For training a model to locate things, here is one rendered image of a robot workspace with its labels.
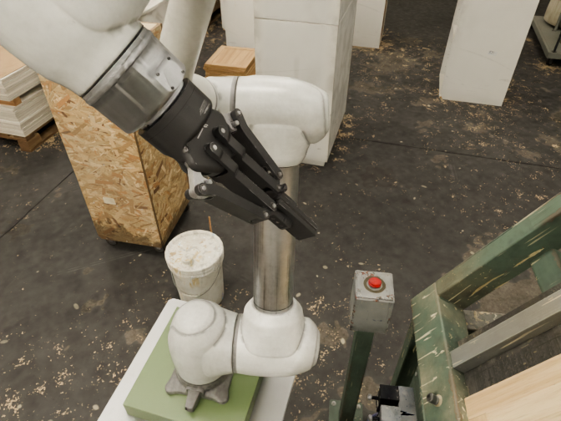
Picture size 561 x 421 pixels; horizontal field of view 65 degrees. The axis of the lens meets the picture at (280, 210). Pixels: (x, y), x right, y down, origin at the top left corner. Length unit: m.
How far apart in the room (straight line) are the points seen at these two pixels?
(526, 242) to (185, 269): 1.52
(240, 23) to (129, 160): 2.94
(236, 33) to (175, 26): 4.46
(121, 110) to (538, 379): 1.04
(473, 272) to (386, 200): 1.89
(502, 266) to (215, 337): 0.83
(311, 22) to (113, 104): 2.63
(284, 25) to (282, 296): 2.24
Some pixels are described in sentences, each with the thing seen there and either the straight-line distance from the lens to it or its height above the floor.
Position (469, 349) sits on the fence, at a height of 0.96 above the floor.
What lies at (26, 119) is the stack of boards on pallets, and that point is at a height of 0.27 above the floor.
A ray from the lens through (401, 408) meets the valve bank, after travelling 1.43.
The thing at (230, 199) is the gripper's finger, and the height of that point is 1.71.
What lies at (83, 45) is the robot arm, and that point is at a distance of 0.41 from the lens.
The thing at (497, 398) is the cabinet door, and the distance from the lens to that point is 1.25.
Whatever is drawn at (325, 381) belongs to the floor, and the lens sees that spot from 2.27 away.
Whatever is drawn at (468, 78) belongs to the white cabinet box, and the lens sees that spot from 4.67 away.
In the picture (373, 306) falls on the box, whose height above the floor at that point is 0.90.
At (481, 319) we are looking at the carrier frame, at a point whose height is 0.79.
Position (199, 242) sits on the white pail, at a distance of 2.36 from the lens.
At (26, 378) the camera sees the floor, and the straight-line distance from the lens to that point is 2.58.
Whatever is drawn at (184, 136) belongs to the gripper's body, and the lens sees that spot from 0.44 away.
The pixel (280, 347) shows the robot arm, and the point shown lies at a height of 1.04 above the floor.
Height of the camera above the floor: 2.00
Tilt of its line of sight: 41 degrees down
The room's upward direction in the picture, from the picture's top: straight up
